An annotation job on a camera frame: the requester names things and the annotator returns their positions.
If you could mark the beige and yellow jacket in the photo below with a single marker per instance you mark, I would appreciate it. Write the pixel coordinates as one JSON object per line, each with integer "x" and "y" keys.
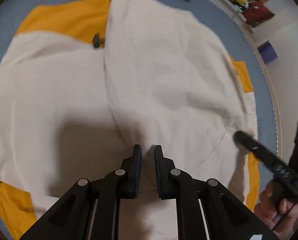
{"x": 164, "y": 80}

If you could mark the dark red bag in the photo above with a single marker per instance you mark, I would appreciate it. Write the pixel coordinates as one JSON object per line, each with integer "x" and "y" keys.
{"x": 259, "y": 12}

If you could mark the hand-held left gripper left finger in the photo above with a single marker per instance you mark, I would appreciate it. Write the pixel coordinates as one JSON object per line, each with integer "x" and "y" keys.
{"x": 137, "y": 170}

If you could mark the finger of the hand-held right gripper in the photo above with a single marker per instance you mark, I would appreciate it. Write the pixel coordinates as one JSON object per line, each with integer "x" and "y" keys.
{"x": 251, "y": 147}

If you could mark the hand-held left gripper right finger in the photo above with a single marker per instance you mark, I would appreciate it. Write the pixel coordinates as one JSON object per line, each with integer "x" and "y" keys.
{"x": 160, "y": 172}

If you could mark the person's right hand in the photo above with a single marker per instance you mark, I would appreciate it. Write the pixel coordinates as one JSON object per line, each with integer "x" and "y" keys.
{"x": 271, "y": 217}

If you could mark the grey-blue mattress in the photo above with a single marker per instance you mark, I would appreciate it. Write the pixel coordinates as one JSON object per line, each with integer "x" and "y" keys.
{"x": 3, "y": 30}

